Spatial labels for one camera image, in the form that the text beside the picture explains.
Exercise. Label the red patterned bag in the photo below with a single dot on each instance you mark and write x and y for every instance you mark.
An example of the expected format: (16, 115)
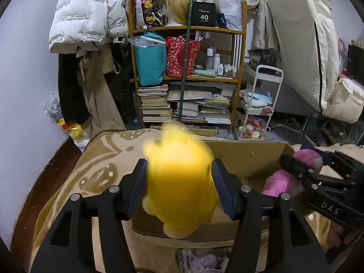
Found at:
(175, 54)

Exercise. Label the white puffer jacket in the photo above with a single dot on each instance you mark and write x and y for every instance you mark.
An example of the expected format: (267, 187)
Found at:
(87, 25)

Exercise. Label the white rolling cart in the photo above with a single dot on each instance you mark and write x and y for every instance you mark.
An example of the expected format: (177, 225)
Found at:
(258, 104)

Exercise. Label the blonde wig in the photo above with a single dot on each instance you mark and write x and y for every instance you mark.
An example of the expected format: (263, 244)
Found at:
(175, 12)

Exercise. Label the pink plush toy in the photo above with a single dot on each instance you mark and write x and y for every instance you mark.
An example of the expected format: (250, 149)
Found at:
(283, 182)

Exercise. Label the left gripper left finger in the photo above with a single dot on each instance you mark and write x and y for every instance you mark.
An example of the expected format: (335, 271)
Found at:
(68, 245)

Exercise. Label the stack of books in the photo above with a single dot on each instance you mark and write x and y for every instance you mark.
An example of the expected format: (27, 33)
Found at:
(154, 105)

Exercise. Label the cream folded mattress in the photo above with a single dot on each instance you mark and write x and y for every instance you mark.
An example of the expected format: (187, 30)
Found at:
(309, 50)

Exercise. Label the plastic bag of toys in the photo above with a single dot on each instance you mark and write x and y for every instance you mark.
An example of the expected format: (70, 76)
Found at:
(72, 129)

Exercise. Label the wooden bookshelf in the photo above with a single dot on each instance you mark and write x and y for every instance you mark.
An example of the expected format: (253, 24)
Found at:
(236, 53)

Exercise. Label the beige patterned blanket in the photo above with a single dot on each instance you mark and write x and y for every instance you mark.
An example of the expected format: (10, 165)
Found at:
(112, 155)

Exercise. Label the cardboard box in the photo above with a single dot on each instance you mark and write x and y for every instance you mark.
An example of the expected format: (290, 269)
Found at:
(237, 163)

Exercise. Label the yellow plush toy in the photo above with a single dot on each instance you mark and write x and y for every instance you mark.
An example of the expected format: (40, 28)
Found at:
(180, 190)

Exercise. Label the green pole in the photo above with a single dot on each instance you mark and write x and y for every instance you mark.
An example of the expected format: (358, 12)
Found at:
(185, 61)

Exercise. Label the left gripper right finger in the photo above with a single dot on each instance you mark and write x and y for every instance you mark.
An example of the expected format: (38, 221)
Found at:
(292, 244)

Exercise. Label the purple haired doll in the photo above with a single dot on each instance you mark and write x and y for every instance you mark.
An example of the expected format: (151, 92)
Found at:
(195, 260)

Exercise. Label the teal bag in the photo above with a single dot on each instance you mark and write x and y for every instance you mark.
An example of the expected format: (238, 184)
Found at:
(151, 58)

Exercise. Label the beige trench coat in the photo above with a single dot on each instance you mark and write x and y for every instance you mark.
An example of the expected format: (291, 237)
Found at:
(100, 104)

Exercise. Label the black box marked 40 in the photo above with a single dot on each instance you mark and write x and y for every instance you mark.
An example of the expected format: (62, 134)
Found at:
(203, 14)

